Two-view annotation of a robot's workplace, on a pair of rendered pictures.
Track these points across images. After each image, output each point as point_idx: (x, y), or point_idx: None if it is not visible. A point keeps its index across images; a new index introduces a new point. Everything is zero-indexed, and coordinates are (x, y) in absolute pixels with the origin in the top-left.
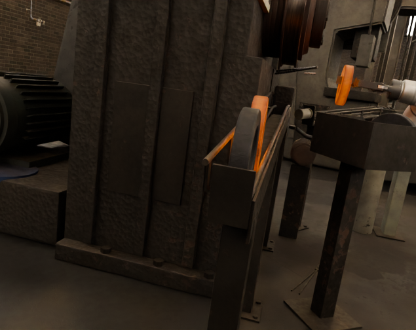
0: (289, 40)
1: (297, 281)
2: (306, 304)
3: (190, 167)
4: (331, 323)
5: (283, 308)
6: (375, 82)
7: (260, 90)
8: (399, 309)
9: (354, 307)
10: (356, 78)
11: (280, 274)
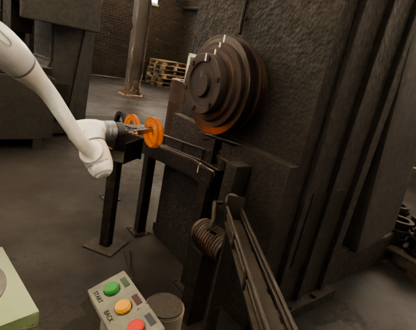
0: None
1: (133, 261)
2: (116, 245)
3: None
4: (97, 240)
5: (124, 239)
6: (132, 125)
7: (175, 131)
8: (62, 274)
9: (91, 258)
10: (145, 125)
11: (146, 260)
